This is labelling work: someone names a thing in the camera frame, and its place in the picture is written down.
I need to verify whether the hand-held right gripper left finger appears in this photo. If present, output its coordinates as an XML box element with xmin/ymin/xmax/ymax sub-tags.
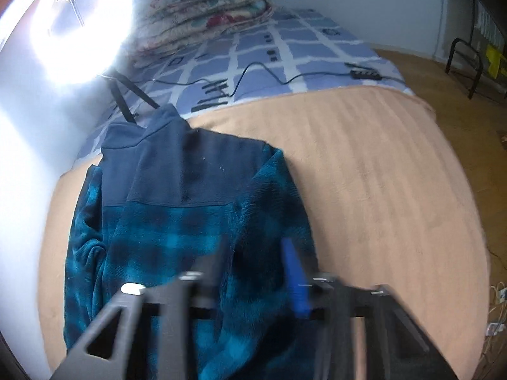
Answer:
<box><xmin>49</xmin><ymin>237</ymin><xmax>230</xmax><ymax>380</ymax></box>

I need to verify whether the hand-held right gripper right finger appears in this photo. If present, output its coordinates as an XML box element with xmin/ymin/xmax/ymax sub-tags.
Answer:
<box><xmin>280</xmin><ymin>238</ymin><xmax>460</xmax><ymax>380</ymax></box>

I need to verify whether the teal plaid fleece jacket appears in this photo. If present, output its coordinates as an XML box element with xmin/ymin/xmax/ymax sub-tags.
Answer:
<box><xmin>63</xmin><ymin>103</ymin><xmax>321</xmax><ymax>380</ymax></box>

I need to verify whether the black metal clothes rack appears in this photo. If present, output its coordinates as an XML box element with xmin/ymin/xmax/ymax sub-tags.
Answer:
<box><xmin>446</xmin><ymin>0</ymin><xmax>507</xmax><ymax>101</ymax></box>

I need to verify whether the beige blanket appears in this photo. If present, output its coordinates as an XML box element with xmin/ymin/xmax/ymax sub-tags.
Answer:
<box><xmin>37</xmin><ymin>85</ymin><xmax>494</xmax><ymax>380</ymax></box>

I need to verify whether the black light tripod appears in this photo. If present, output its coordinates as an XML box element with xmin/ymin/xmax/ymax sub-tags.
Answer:
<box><xmin>105</xmin><ymin>69</ymin><xmax>161</xmax><ymax>123</ymax></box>

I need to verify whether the blue checked bed sheet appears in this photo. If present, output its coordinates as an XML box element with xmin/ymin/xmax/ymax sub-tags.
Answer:
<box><xmin>73</xmin><ymin>6</ymin><xmax>416</xmax><ymax>167</ymax></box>

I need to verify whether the stack of folded floral quilts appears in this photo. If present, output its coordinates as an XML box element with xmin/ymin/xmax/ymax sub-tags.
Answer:
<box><xmin>132</xmin><ymin>0</ymin><xmax>278</xmax><ymax>58</ymax></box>

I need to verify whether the yellow plastic crate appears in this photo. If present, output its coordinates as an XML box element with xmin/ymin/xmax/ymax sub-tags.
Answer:
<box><xmin>485</xmin><ymin>43</ymin><xmax>507</xmax><ymax>78</ymax></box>

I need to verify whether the white striped towel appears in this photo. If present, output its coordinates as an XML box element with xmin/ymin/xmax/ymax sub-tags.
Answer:
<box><xmin>477</xmin><ymin>2</ymin><xmax>496</xmax><ymax>44</ymax></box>

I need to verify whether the black light cable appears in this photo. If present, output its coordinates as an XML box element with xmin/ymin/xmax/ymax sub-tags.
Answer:
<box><xmin>151</xmin><ymin>62</ymin><xmax>405</xmax><ymax>99</ymax></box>

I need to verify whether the white floor cable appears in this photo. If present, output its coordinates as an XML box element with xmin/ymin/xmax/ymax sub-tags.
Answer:
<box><xmin>479</xmin><ymin>281</ymin><xmax>507</xmax><ymax>365</ymax></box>

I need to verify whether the black inline cable controller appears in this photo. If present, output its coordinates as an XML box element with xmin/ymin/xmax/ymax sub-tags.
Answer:
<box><xmin>344</xmin><ymin>62</ymin><xmax>383</xmax><ymax>80</ymax></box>

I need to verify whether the white ring light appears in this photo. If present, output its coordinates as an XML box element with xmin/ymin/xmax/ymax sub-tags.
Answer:
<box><xmin>0</xmin><ymin>0</ymin><xmax>133</xmax><ymax>86</ymax></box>

